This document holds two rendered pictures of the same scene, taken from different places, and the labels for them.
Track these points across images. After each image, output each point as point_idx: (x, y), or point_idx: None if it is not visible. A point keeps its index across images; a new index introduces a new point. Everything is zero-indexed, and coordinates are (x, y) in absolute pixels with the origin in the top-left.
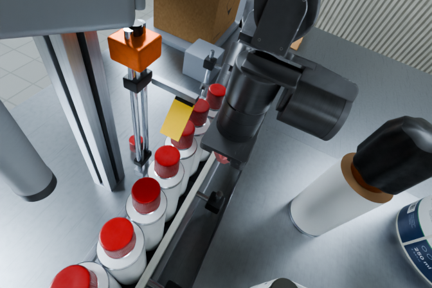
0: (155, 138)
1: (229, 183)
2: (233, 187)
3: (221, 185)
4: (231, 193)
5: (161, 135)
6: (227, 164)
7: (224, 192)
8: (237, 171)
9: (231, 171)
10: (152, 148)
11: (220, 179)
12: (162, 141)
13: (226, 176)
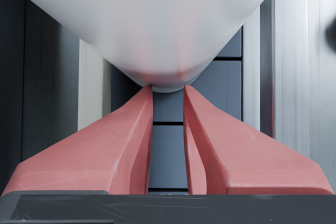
0: (335, 78)
1: (40, 51)
2: (18, 32)
3: (60, 32)
4: None
5: (324, 98)
6: (69, 113)
7: (42, 15)
8: (30, 107)
9: (50, 96)
10: (323, 38)
11: (70, 50)
12: (310, 81)
13: (57, 70)
